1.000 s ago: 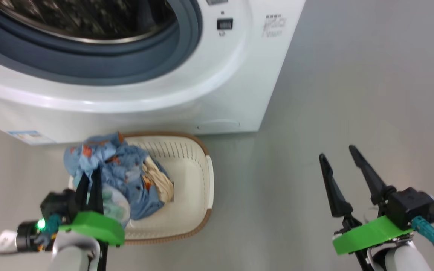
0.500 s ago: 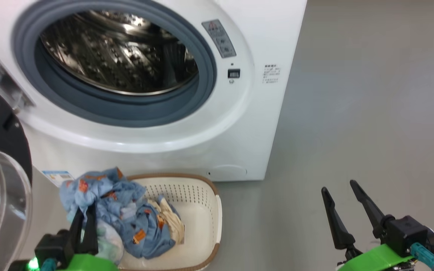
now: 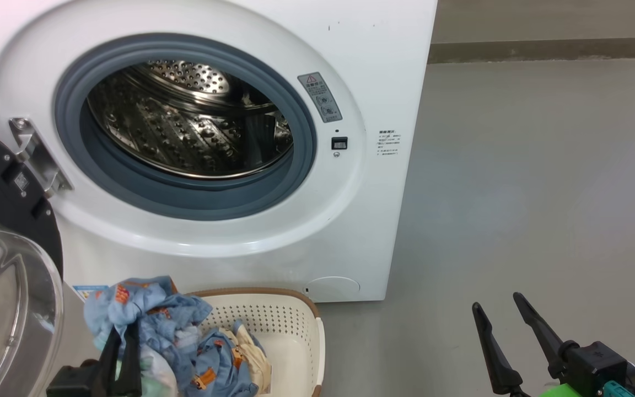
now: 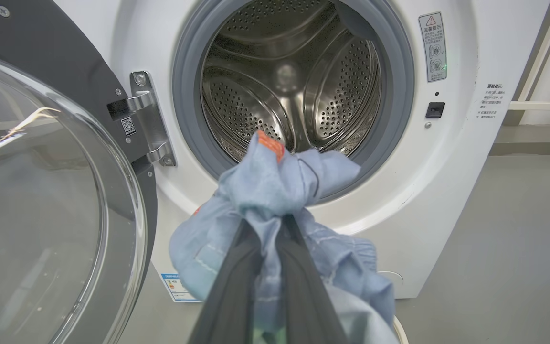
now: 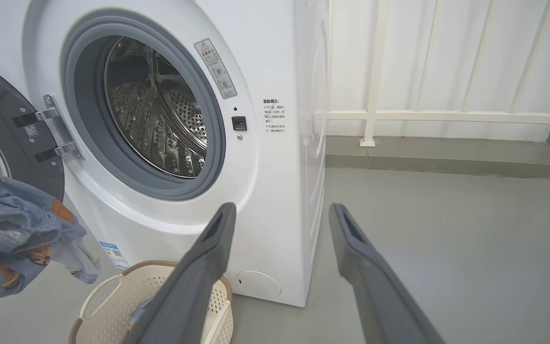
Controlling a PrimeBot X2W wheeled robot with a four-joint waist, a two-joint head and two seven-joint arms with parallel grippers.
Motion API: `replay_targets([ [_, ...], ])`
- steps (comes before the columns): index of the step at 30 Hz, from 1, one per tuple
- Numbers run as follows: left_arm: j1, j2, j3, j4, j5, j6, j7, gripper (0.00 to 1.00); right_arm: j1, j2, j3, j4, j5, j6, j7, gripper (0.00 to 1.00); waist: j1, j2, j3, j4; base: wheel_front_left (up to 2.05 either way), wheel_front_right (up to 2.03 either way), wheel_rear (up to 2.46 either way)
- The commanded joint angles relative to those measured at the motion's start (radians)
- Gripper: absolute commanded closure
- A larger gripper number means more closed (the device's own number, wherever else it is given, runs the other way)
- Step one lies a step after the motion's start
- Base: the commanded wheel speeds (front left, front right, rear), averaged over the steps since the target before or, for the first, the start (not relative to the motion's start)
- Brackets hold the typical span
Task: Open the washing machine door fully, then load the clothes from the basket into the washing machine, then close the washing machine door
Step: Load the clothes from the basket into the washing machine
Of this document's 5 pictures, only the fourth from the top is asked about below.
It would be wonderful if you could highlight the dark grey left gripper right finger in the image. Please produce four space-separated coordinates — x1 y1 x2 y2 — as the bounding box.
275 215 349 344

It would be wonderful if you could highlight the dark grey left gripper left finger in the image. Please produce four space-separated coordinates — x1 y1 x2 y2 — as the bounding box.
188 217 264 344

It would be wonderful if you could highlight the blue garment with ribbed cuffs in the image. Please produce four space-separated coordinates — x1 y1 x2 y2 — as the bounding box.
169 130 397 344

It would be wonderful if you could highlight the black glass washing machine door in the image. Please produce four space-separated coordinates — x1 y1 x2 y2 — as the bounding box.
0 0 159 344

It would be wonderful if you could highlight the cream laundry basket brown rim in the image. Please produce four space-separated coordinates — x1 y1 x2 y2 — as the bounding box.
393 316 409 344

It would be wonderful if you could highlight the white front-load washing machine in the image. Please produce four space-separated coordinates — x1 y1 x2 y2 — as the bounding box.
53 0 550 302

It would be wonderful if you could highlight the grey rubber door gasket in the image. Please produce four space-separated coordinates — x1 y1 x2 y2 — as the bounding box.
172 0 415 204

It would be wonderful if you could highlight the metal door hinge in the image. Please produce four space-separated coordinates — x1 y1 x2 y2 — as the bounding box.
108 72 176 167

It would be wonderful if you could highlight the blue energy label sticker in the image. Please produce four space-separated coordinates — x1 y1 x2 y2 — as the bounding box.
160 273 200 302

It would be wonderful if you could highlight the round drain filter cover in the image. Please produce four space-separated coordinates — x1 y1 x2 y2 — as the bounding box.
378 271 404 290

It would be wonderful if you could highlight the perforated steel drum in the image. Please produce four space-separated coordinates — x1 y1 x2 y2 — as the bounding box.
202 0 381 163

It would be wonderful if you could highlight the printed text label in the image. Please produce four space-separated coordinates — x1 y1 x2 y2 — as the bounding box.
476 84 507 120

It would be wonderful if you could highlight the grey warning sticker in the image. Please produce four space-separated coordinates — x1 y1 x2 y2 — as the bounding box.
418 12 447 83

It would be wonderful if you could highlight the white metal railing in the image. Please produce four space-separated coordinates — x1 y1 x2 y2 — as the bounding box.
509 0 550 135

